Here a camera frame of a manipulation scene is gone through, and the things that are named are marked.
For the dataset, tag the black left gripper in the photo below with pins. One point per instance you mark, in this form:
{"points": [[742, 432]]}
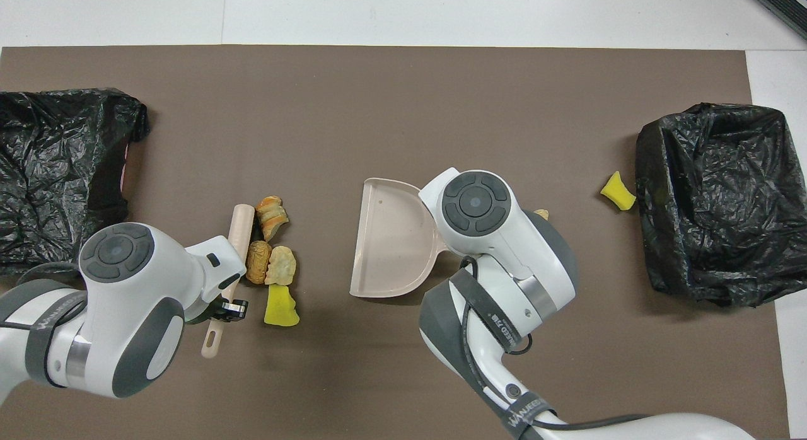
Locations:
{"points": [[200, 316]]}

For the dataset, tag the yellow sponge piece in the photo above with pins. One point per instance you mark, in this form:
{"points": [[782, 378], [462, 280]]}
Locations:
{"points": [[618, 191], [280, 309]]}

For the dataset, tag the brown bread roll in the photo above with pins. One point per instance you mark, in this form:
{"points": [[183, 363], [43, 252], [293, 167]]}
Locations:
{"points": [[258, 262]]}

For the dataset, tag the pale oval bread roll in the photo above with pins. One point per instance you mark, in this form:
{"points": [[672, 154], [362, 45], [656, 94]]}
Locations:
{"points": [[281, 265]]}

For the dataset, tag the beige hand brush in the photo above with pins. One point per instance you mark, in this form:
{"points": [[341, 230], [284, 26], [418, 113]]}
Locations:
{"points": [[241, 229]]}

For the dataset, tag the beige plastic dustpan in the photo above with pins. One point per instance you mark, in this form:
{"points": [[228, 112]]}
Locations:
{"points": [[391, 244]]}

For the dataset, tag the pale torn bread chunk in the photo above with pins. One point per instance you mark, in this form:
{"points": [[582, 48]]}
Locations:
{"points": [[541, 214]]}

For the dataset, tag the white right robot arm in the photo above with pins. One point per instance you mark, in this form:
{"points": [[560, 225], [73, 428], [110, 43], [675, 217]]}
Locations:
{"points": [[504, 238]]}

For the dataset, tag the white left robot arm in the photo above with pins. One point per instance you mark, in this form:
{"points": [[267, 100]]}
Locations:
{"points": [[126, 314]]}

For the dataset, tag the black trash bag bin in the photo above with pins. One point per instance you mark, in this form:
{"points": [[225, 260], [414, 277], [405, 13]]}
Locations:
{"points": [[50, 175], [719, 207]]}

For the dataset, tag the brown table mat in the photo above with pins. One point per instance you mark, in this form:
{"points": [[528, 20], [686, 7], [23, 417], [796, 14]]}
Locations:
{"points": [[378, 112]]}

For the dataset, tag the dark grey ribbed panel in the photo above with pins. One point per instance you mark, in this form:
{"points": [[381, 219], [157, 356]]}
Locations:
{"points": [[788, 5]]}

